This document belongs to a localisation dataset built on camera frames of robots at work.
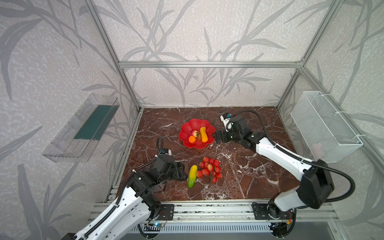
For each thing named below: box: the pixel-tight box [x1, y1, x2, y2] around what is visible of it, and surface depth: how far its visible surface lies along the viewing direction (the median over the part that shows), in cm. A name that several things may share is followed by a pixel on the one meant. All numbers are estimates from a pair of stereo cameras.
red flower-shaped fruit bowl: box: [178, 118, 216, 149], surface depth 106 cm
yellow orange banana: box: [200, 126, 209, 143], surface depth 103 cm
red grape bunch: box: [196, 156, 223, 184], surface depth 85 cm
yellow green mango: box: [188, 164, 198, 189], surface depth 84 cm
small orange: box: [188, 135, 196, 144], surface depth 100 cm
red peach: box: [192, 130, 201, 139], surface depth 103 cm
